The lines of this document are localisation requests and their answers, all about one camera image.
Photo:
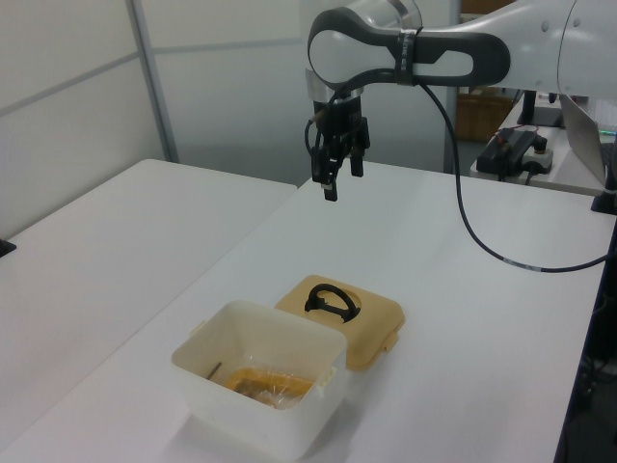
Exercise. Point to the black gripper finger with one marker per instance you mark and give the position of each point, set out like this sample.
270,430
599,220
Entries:
330,190
357,164

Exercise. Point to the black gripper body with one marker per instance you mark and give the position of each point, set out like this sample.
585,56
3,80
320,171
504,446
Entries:
342,116

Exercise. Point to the tan case lid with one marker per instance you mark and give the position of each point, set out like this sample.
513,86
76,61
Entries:
378,328

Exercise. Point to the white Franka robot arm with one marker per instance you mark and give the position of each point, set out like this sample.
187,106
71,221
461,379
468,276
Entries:
530,43

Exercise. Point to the white plastic tool case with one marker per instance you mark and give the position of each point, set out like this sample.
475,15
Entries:
270,424

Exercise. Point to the brown wooden box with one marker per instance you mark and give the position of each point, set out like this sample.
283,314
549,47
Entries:
477,118

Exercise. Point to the black power box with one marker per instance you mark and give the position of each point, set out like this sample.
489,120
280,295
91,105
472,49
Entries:
501,154

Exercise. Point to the black monitor stand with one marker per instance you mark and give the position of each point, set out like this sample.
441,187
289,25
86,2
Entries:
529,108

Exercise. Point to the emergency stop button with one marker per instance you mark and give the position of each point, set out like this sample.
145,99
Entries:
540,156

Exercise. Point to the grey laptop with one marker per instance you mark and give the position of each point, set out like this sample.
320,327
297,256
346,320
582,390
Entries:
583,135

